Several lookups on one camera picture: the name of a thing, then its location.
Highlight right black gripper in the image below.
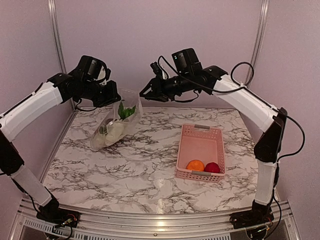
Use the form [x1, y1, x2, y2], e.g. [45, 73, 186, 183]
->
[139, 71, 194, 102]

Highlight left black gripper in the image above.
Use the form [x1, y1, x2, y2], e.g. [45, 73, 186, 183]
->
[79, 79, 121, 108]

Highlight clear zip top bag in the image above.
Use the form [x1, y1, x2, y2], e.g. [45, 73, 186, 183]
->
[90, 88, 143, 150]

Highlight white long toy vegetable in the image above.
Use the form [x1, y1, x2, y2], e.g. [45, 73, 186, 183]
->
[102, 121, 125, 147]

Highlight pink plastic basket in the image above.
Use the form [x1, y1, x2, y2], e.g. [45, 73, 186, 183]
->
[175, 123, 226, 183]

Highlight orange toy fruit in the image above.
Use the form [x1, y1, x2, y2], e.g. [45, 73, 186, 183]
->
[186, 159, 205, 172]

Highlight dark red toy fruit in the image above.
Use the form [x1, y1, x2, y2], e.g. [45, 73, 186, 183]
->
[204, 162, 221, 174]

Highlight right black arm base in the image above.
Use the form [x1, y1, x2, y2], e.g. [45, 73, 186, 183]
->
[229, 210, 275, 229]

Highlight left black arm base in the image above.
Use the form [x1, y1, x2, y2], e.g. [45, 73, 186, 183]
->
[36, 208, 80, 228]

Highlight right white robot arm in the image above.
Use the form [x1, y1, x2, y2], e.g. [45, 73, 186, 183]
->
[139, 65, 287, 224]

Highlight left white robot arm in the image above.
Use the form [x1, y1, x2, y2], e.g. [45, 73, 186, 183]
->
[0, 73, 121, 223]

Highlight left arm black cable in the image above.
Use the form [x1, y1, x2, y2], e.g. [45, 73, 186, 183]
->
[73, 98, 98, 112]

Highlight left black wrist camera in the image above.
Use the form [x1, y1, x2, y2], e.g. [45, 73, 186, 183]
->
[73, 55, 111, 84]

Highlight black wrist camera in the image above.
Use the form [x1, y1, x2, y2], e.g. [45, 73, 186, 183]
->
[73, 55, 111, 84]
[171, 48, 203, 75]

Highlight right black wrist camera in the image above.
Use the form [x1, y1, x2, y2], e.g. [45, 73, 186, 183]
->
[171, 48, 203, 75]

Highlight left aluminium frame post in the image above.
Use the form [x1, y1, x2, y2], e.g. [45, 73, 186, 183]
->
[47, 0, 67, 73]

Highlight aluminium frame post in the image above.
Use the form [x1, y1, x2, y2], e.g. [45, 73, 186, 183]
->
[251, 0, 270, 68]
[47, 0, 67, 73]

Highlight right aluminium frame post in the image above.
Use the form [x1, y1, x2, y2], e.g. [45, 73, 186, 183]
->
[251, 0, 270, 68]

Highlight front aluminium frame rail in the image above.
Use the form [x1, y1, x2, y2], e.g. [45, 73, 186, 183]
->
[9, 198, 301, 240]

